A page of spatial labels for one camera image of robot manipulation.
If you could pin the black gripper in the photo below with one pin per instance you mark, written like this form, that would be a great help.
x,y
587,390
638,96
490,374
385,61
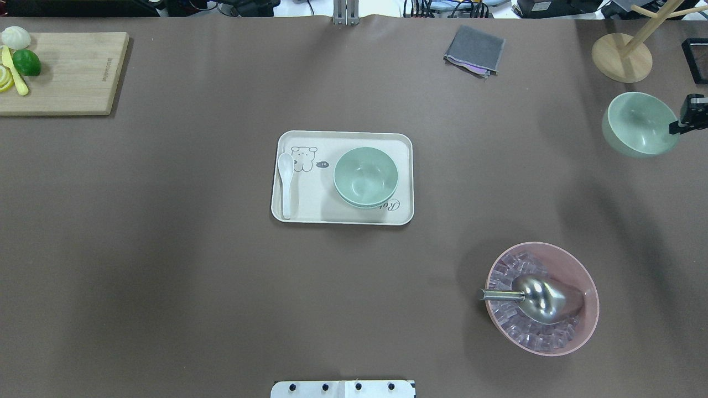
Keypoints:
x,y
693,111

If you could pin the green bowl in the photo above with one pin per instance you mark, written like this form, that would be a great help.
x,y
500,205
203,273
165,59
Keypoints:
x,y
365,205
637,124
366,175

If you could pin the wooden mug tree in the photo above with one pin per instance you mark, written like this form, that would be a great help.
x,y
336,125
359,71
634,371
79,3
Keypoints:
x,y
625,58

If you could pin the metal ice scoop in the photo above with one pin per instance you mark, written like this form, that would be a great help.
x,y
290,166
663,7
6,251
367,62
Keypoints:
x,y
540,298

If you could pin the grey folded cloth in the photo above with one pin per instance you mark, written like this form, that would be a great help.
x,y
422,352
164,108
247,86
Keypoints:
x,y
475,51

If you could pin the pink bowl with ice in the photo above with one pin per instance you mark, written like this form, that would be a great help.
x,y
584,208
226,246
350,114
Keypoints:
x,y
544,259

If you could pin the green bowl on tray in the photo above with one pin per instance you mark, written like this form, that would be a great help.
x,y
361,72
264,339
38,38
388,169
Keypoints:
x,y
365,205

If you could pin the beige serving tray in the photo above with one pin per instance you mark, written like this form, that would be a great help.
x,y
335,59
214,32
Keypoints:
x,y
313,195

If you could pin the white ceramic spoon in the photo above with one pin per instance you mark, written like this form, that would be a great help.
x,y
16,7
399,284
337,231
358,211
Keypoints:
x,y
285,169

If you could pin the bamboo cutting board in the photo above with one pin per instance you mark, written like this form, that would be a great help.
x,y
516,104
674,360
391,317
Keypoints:
x,y
80,75

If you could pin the green lime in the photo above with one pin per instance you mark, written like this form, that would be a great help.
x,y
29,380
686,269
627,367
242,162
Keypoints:
x,y
26,62

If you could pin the white garlic bulb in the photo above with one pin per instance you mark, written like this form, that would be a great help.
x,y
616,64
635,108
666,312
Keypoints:
x,y
16,38

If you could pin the yellow plastic knife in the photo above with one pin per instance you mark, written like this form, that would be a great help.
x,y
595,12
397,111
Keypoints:
x,y
20,85

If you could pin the aluminium frame post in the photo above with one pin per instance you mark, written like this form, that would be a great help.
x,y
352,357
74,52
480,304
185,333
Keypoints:
x,y
346,12

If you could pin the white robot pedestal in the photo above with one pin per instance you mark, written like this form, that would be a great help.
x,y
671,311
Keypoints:
x,y
344,388

